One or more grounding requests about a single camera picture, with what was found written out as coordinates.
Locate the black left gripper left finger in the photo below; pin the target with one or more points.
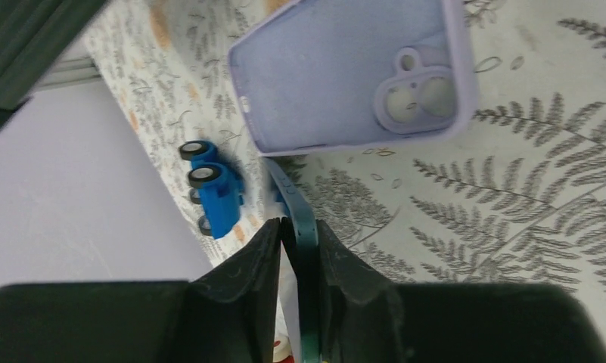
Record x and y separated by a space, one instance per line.
227 315

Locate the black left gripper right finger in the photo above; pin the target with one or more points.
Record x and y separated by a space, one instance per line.
366 317

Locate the bare dark blue phone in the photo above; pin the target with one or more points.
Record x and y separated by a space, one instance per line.
301 304

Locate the blue toy car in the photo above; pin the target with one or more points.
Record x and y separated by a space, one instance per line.
215 185

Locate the floral table mat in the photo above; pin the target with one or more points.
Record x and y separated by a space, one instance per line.
520 195

